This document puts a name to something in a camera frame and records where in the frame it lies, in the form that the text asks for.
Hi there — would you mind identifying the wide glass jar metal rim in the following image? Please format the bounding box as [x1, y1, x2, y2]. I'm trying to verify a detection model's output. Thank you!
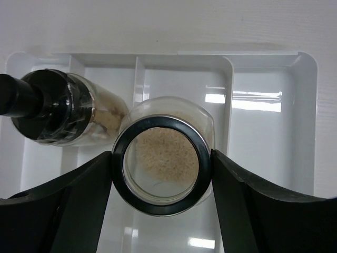
[111, 96, 215, 217]

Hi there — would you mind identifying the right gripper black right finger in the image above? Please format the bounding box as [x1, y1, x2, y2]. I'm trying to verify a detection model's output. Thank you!
[211, 150, 336, 252]

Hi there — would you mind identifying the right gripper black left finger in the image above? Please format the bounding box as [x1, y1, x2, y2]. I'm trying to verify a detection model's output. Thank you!
[1, 151, 112, 252]

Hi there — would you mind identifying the black-capped glass condiment bottle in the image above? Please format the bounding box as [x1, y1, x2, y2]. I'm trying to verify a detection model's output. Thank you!
[1, 69, 128, 147]

